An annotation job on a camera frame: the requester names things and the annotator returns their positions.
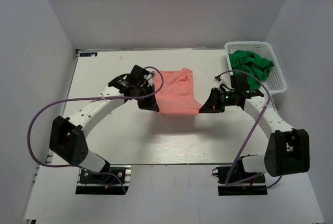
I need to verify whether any pink t-shirt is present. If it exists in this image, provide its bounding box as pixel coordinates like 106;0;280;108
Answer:
153;68;202;116

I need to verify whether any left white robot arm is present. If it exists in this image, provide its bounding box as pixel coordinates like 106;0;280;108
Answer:
49;65;159;174

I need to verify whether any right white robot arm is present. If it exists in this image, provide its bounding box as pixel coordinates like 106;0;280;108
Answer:
199;74;310;177

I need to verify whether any green t-shirt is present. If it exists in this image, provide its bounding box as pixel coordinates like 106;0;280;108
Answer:
229;50;274;81

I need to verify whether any white plastic basket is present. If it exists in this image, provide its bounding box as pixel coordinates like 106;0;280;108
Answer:
224;41;287;95

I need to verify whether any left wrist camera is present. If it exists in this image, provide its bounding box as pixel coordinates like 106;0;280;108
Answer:
146;71;156;83

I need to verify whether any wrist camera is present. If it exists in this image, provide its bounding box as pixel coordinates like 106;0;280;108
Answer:
146;71;156;83
214;75;225;85

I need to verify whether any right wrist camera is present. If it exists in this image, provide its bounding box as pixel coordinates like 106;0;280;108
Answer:
214;75;225;85

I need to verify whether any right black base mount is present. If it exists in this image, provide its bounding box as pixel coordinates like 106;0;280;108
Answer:
212;165;268;197

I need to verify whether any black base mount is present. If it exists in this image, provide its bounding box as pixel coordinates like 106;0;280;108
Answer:
75;165;131;195
212;165;268;197

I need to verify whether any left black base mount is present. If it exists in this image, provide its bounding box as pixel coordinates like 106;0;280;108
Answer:
75;165;131;195

